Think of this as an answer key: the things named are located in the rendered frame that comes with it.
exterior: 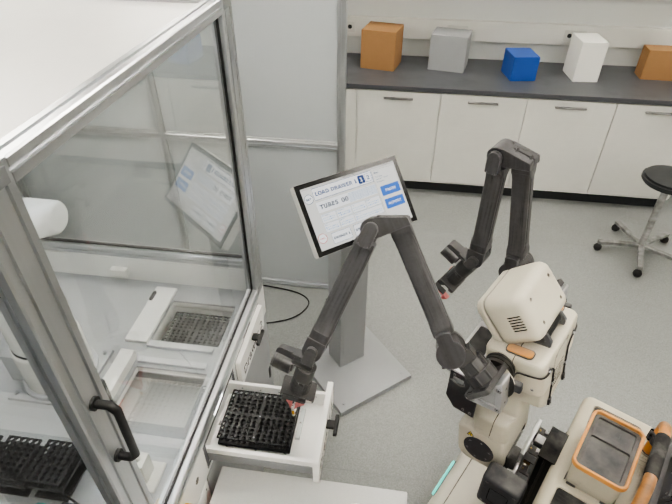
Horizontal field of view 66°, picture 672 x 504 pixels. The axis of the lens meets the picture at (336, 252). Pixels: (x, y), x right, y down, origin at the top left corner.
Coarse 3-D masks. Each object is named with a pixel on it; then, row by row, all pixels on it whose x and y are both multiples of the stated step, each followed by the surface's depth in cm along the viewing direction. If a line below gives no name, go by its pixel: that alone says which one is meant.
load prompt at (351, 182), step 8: (352, 176) 224; (360, 176) 226; (368, 176) 228; (328, 184) 219; (336, 184) 221; (344, 184) 222; (352, 184) 224; (360, 184) 226; (312, 192) 216; (320, 192) 217; (328, 192) 219; (336, 192) 220
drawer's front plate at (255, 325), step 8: (256, 312) 194; (256, 320) 191; (248, 328) 187; (256, 328) 192; (248, 336) 184; (248, 344) 183; (240, 352) 179; (248, 352) 184; (240, 360) 176; (248, 360) 185; (240, 368) 176; (248, 368) 186; (240, 376) 179
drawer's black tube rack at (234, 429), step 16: (240, 400) 167; (256, 400) 167; (272, 400) 167; (224, 416) 162; (240, 416) 163; (256, 416) 162; (272, 416) 162; (288, 416) 162; (224, 432) 158; (240, 432) 158; (256, 432) 158; (272, 432) 158; (288, 432) 161; (256, 448) 157; (272, 448) 157; (288, 448) 157
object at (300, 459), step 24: (240, 384) 172; (264, 384) 172; (312, 408) 172; (216, 432) 165; (312, 432) 165; (216, 456) 155; (240, 456) 154; (264, 456) 152; (288, 456) 152; (312, 456) 158
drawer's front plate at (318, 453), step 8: (328, 384) 168; (328, 392) 166; (328, 400) 163; (328, 408) 161; (328, 416) 163; (320, 424) 157; (320, 432) 154; (320, 440) 152; (320, 448) 150; (320, 456) 151; (312, 464) 147; (320, 472) 155
